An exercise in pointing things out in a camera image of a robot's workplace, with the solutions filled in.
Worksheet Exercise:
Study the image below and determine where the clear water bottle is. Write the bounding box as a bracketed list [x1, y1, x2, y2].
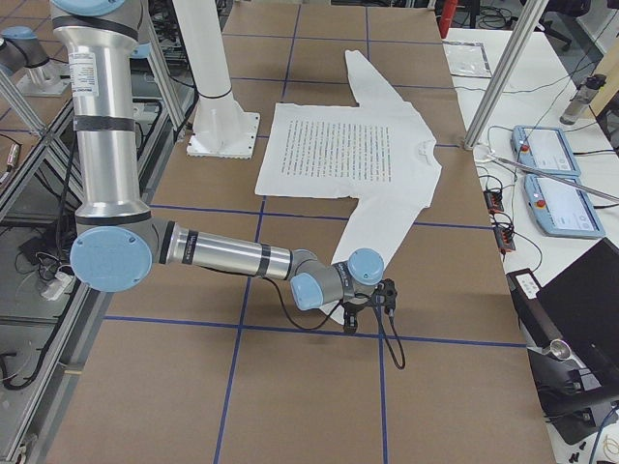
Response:
[559, 73, 606, 126]

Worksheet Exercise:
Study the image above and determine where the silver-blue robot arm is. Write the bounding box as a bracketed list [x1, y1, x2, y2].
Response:
[50, 1, 396, 334]

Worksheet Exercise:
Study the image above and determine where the red-black connector board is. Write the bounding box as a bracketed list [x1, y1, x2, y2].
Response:
[493, 226, 516, 255]
[484, 189, 504, 214]

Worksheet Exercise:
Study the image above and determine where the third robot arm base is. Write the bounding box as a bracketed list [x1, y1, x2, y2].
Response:
[1, 26, 70, 97]

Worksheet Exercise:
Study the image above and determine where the white power strip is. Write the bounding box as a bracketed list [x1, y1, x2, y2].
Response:
[41, 271, 74, 301]

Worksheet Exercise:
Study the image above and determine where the white pillar with base plate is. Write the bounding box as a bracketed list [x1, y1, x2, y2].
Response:
[175, 1, 260, 159]

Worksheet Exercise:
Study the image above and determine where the upper red-black connector board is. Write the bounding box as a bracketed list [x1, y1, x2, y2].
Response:
[484, 189, 504, 214]

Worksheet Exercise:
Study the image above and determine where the far blue teach pendant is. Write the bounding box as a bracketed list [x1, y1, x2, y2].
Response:
[512, 126, 581, 177]

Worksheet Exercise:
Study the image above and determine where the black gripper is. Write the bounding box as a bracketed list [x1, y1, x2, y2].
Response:
[341, 298, 374, 334]

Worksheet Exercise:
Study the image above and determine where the white long-sleeve printed shirt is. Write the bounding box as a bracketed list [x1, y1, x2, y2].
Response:
[254, 48, 444, 326]

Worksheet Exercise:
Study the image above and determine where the black camera stand mount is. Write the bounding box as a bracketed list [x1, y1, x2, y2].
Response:
[527, 340, 618, 445]

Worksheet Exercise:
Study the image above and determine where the plastic sleeve document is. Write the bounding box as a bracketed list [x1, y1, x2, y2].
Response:
[443, 41, 492, 78]

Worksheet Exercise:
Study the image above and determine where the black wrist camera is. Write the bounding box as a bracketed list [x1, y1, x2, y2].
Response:
[375, 278, 398, 319]

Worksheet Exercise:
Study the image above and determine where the near blue teach pendant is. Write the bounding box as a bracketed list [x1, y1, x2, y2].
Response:
[524, 174, 605, 239]

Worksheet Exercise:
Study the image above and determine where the red fire extinguisher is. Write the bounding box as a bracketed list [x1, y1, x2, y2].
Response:
[438, 0, 458, 39]

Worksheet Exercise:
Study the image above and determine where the black box with white label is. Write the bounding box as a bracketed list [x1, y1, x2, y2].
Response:
[506, 268, 563, 348]

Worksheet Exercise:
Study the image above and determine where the black laptop computer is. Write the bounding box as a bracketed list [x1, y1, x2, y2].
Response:
[536, 238, 618, 385]

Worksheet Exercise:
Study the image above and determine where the blue teach pendant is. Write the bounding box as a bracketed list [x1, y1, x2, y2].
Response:
[524, 174, 605, 239]
[512, 126, 581, 177]

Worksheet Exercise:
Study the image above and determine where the aluminium frame post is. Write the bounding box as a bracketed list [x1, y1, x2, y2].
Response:
[463, 0, 548, 150]

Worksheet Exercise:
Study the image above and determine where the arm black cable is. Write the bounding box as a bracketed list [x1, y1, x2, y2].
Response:
[270, 278, 406, 371]

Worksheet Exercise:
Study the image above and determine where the lower red-black connector board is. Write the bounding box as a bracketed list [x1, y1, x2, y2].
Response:
[493, 226, 516, 255]

